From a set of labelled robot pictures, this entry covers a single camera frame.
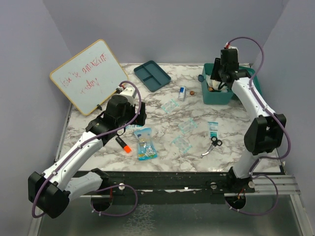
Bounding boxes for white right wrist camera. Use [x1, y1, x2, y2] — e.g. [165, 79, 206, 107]
[223, 43, 238, 51]

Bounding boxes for clear white gauze pad pack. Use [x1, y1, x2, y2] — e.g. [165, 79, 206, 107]
[204, 74, 215, 87]

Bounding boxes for teal plaster sheet middle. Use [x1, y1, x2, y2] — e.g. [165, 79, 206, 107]
[178, 118, 197, 134]

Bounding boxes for teal plaster sheet far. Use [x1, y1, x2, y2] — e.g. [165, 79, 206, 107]
[161, 99, 179, 114]

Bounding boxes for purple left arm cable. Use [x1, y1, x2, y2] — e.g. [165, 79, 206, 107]
[31, 81, 143, 219]

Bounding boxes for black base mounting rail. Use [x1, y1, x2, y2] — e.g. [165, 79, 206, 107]
[73, 168, 256, 205]

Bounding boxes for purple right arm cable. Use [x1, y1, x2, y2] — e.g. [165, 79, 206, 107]
[224, 37, 293, 177]

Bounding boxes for long gauze dressing packet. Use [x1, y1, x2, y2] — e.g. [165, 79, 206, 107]
[208, 121, 219, 138]

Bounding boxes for teal divided tray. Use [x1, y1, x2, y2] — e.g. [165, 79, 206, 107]
[133, 60, 171, 92]

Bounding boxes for blue cotton swab bag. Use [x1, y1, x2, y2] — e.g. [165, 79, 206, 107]
[134, 128, 158, 161]

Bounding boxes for teal plaster sheet near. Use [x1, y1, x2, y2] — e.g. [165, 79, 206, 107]
[171, 136, 192, 154]

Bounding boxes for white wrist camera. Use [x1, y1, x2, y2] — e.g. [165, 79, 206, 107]
[116, 86, 136, 100]
[223, 43, 238, 51]

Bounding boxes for black orange highlighter marker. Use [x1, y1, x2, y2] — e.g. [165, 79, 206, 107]
[115, 136, 132, 153]

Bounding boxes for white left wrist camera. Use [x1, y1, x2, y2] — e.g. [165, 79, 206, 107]
[116, 86, 136, 100]

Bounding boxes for yellowish gauze roll bag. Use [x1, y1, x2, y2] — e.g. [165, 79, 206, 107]
[210, 80, 224, 90]

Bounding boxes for small gauze dressing packet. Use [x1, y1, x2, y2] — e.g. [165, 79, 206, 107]
[126, 124, 143, 130]

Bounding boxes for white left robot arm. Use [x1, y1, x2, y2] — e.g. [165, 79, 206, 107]
[28, 95, 147, 218]

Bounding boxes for teal medicine kit box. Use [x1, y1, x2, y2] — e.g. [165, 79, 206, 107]
[198, 63, 263, 105]

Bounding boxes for black handled scissors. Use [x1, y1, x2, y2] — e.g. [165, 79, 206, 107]
[200, 136, 222, 158]

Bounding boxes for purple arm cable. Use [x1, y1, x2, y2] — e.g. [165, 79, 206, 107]
[31, 81, 143, 219]
[224, 37, 293, 177]

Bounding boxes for teal plaster sheet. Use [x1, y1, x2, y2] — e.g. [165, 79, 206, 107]
[178, 118, 197, 134]
[171, 136, 192, 154]
[161, 99, 179, 114]

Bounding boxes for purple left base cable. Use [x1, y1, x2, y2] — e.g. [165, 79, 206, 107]
[90, 183, 139, 217]

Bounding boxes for yellow framed whiteboard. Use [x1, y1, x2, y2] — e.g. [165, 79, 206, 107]
[50, 39, 128, 116]

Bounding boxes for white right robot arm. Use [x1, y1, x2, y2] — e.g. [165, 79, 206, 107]
[211, 47, 286, 192]

